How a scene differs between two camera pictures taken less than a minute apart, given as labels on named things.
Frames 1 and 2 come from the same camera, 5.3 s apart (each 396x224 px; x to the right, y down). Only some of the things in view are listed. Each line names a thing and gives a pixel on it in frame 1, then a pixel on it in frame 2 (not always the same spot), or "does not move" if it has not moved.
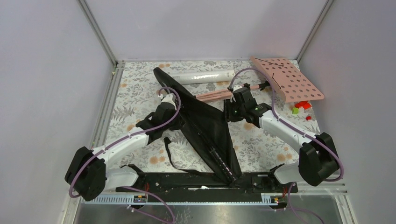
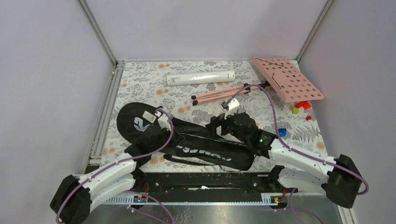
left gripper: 180,122 to 166,131
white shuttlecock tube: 210,76 does not move
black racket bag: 205,125 to 140,129
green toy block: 295,111 does not move
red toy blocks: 305,104 does not move
